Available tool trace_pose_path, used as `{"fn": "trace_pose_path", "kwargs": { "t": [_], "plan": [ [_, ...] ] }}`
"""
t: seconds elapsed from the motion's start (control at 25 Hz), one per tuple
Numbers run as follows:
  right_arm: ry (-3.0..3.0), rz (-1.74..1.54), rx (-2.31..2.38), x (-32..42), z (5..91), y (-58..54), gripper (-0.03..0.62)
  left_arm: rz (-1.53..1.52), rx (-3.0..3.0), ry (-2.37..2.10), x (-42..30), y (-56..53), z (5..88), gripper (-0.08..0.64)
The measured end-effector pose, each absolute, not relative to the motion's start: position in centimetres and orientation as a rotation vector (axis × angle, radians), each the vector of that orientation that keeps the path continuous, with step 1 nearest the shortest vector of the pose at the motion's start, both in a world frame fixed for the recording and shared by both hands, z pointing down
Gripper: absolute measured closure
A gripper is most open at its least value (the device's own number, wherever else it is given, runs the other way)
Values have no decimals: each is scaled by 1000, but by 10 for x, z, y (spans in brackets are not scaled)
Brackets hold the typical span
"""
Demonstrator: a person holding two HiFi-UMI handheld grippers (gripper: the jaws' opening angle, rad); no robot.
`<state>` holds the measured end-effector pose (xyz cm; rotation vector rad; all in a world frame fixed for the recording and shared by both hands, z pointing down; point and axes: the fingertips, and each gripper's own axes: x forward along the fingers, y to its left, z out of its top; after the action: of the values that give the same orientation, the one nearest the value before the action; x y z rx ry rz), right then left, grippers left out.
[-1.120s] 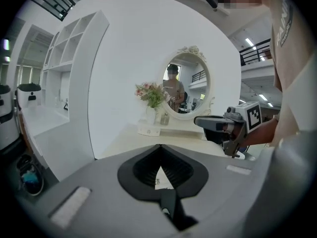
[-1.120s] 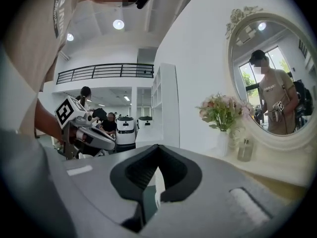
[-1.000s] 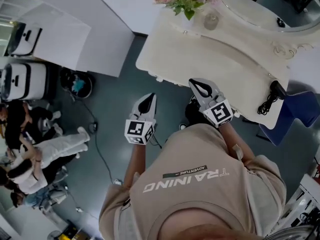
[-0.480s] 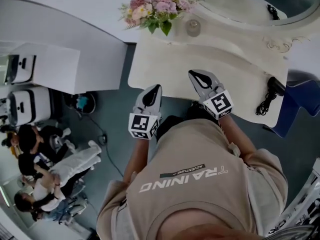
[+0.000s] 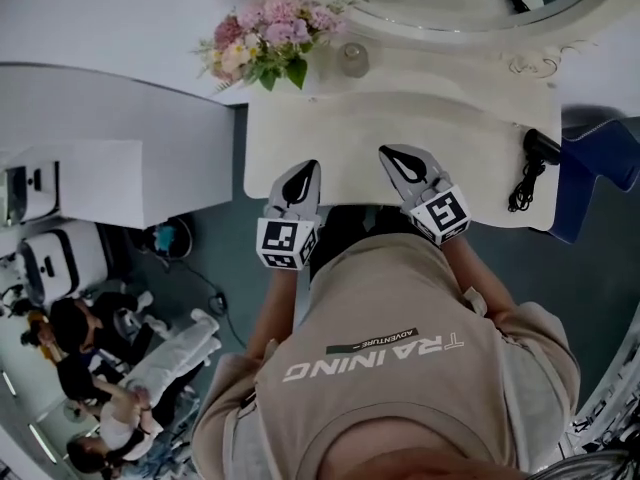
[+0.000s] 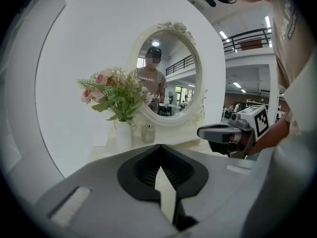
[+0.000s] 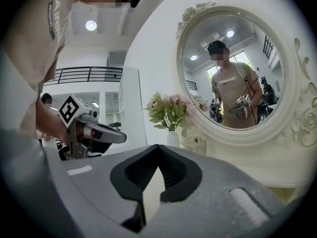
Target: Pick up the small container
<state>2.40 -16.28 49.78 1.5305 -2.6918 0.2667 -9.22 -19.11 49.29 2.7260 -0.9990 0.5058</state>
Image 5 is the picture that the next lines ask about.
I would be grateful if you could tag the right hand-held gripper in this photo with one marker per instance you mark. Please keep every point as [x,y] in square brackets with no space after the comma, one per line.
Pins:
[445,213]

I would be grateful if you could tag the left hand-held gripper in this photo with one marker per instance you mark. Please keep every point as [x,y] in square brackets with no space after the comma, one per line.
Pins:
[287,240]

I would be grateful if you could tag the small clear glass container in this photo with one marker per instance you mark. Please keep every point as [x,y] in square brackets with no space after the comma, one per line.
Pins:
[354,59]

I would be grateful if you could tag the person's right forearm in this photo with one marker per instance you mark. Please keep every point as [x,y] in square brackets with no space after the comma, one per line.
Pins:
[480,283]

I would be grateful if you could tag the person's left forearm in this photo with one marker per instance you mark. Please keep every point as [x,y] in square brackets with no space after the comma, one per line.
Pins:
[272,308]

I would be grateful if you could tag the white dressing table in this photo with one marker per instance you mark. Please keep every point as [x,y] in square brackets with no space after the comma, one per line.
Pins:
[400,118]

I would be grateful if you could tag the person's dark trousers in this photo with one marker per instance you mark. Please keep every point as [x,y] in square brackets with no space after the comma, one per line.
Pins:
[345,233]

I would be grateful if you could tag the black hair dryer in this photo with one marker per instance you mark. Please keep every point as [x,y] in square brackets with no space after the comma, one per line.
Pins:
[541,145]

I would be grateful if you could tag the black bin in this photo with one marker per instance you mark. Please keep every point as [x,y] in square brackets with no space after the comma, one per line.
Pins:
[167,238]

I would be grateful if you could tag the pink and purple flower bouquet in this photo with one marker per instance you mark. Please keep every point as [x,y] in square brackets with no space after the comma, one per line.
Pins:
[270,33]

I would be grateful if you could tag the white partition counter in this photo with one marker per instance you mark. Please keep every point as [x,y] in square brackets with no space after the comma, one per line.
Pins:
[125,118]

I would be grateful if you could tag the blue upholstered chair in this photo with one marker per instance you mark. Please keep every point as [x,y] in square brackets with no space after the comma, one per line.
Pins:
[595,158]

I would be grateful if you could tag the person's beige printed t-shirt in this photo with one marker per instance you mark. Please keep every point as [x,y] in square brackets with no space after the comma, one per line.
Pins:
[400,368]

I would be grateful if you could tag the white machine with black trim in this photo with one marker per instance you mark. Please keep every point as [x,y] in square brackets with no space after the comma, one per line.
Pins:
[60,258]
[32,190]

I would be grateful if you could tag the white curved equipment frame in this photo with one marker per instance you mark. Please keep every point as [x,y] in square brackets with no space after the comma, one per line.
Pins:
[610,398]

